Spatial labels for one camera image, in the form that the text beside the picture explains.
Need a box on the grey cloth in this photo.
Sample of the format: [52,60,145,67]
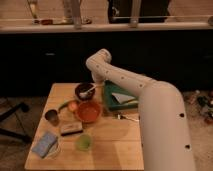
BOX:
[112,93,135,104]

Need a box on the wooden table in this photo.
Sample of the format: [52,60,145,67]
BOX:
[24,82,146,171]

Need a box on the orange bowl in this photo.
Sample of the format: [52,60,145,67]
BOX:
[75,101,102,123]

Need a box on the metal cup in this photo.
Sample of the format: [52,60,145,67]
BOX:
[45,109,59,126]

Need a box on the white plate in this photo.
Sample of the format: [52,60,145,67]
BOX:
[46,142,61,158]

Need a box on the blue sponge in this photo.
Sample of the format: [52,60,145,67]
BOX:
[32,132,58,158]

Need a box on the white brush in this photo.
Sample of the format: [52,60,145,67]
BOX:
[79,85,97,98]

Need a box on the black chair base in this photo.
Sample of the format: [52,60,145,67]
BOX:
[0,102,31,144]

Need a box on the orange fruit toy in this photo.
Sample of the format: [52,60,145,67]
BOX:
[67,101,78,112]

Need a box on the green dish rack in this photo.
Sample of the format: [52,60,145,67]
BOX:
[103,81,138,111]

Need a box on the green vegetable toy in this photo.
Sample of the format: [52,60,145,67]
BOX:
[58,101,70,111]

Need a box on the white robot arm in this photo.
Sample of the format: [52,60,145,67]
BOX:
[86,49,196,171]

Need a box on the green cup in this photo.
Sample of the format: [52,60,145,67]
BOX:
[76,134,92,151]

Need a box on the dark purple bowl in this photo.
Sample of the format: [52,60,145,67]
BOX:
[75,82,95,101]

